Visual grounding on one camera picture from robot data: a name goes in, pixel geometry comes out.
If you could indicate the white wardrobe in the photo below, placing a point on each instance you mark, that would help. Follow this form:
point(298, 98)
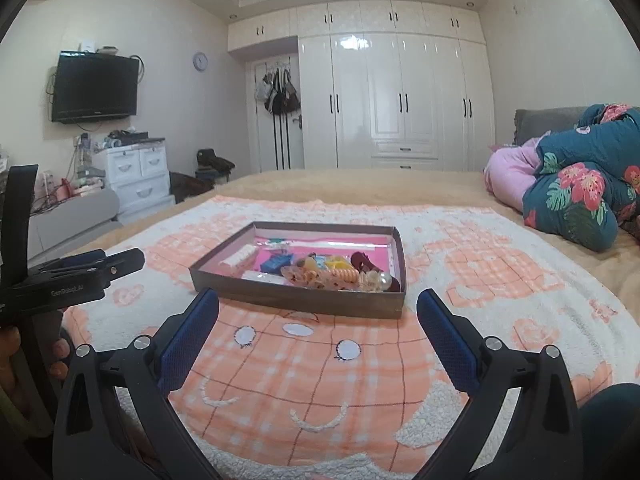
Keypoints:
point(380, 100)

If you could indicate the white door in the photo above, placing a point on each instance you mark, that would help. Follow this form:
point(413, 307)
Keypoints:
point(300, 140)

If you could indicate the orange white plush blanket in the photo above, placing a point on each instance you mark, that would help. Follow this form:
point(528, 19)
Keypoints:
point(350, 385)

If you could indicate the dark red snap hair clip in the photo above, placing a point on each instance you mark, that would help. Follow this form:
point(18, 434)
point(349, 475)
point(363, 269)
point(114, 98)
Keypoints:
point(360, 260)

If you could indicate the dark clothes on stool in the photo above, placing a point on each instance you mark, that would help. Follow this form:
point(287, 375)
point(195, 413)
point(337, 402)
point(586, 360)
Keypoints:
point(215, 162)

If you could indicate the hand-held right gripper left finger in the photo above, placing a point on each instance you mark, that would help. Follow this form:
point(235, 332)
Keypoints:
point(187, 340)

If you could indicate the blue floral quilt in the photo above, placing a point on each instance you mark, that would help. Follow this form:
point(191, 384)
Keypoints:
point(575, 195)

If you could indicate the pink quilt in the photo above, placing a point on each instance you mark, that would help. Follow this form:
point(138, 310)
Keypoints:
point(505, 175)

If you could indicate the black wall television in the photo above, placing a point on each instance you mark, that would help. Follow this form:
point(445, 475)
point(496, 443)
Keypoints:
point(95, 87)

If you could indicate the white drawer cabinet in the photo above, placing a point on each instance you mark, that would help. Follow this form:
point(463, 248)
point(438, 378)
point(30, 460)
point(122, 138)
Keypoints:
point(145, 160)

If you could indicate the black box on cabinet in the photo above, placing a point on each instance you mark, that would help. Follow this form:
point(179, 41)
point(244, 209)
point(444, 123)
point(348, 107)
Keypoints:
point(130, 136)

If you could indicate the hanging bags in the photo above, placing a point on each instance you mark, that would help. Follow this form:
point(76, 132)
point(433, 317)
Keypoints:
point(280, 95)

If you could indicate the yellow hair clip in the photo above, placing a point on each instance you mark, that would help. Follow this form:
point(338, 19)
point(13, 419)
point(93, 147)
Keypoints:
point(334, 262)

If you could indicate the brown cardboard box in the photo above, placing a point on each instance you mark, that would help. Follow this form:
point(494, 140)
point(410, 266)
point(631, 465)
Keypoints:
point(300, 302)

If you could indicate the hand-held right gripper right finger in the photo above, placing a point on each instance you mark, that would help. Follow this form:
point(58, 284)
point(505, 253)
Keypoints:
point(447, 340)

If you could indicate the dark brown cloth pile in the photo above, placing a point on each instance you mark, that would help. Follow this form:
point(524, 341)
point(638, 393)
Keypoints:
point(190, 187)

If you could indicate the person's left hand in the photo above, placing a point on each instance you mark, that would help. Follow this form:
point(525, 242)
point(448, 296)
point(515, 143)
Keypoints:
point(60, 355)

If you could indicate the translucent dark blue box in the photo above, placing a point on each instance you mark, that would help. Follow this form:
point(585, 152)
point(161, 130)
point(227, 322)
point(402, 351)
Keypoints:
point(275, 262)

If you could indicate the beige bed cover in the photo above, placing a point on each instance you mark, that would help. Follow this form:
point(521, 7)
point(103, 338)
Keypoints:
point(375, 182)

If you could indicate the person's dark trouser leg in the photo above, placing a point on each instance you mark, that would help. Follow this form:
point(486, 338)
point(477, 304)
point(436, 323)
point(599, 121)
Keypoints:
point(612, 435)

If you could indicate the round wall clock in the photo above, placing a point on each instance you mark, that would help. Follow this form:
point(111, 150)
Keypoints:
point(200, 61)

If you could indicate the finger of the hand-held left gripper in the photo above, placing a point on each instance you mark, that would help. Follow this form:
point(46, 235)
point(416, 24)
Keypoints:
point(125, 262)
point(75, 261)

